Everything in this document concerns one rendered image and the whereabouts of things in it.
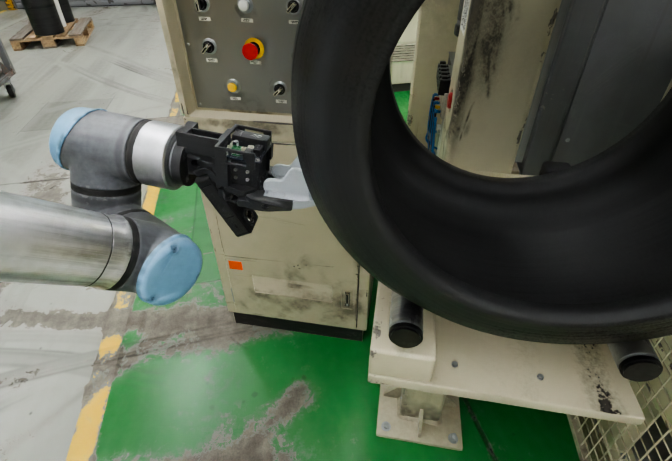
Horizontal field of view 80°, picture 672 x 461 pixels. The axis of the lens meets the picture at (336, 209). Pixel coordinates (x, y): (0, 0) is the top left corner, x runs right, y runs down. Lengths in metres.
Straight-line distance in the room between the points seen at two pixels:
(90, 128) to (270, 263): 0.92
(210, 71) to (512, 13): 0.76
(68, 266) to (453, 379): 0.51
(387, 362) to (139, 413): 1.17
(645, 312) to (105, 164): 0.66
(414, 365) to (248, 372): 1.08
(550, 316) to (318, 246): 0.90
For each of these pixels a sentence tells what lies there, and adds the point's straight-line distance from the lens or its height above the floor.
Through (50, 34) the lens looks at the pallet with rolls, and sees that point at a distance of 6.67.
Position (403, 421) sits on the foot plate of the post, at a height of 0.01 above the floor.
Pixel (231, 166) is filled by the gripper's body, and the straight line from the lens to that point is 0.54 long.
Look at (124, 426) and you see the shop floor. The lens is 1.64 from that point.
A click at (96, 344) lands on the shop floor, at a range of 1.89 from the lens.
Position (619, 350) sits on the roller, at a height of 0.91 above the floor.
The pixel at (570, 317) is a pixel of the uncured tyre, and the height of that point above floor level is 0.98.
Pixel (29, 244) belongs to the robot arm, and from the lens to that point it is 0.47.
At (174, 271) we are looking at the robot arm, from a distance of 0.54.
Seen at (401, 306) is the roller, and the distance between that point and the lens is 0.56.
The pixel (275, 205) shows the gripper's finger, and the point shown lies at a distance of 0.53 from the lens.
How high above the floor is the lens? 1.34
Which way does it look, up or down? 36 degrees down
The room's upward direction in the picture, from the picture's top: straight up
